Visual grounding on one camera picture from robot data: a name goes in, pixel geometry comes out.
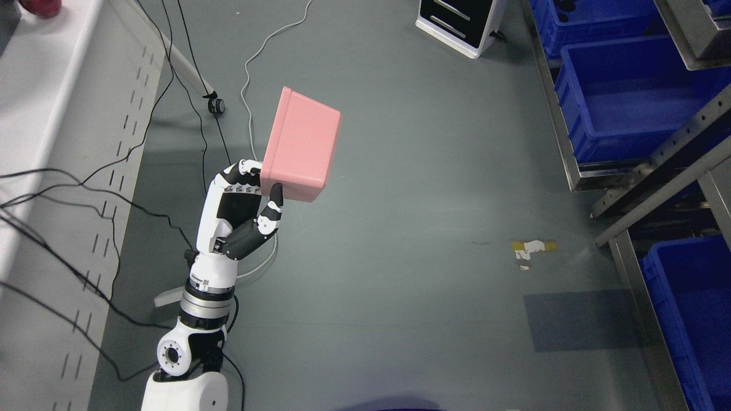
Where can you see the upper blue shelf bin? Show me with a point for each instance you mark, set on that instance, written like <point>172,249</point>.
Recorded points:
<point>562,23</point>

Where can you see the stainless steel table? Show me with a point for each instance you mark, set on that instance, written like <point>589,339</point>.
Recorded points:
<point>681,160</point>

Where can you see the pink plastic storage box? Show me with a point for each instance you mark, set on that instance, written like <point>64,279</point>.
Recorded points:
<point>301,147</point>

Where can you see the middle blue shelf bin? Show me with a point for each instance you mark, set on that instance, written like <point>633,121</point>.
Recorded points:
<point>622,98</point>

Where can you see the blue shelf bin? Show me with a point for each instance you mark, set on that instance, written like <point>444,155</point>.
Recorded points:
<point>622,98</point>
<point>562,23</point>
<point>688,282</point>

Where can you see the white perforated shelf panel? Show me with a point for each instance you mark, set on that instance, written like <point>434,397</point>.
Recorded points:
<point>77,95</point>

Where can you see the red object on shelf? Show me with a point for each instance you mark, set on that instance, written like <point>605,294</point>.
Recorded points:
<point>44,9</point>

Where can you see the lower blue shelf bin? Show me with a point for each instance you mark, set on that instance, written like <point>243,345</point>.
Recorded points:
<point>688,282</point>

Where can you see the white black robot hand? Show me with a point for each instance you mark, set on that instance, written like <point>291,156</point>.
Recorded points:
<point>228,229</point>

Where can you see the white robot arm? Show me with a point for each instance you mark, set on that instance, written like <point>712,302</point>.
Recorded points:
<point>190,356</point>

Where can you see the white black equipment box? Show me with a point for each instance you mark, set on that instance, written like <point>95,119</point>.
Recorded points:
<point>470,27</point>

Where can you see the yellow white floor tape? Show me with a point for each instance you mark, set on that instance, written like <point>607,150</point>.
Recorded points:
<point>524,251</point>

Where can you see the grey metal shelf rack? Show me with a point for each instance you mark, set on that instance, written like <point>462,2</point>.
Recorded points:
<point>702,206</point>

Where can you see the white stand leg with caster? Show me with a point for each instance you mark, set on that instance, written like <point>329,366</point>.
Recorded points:
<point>184,66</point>

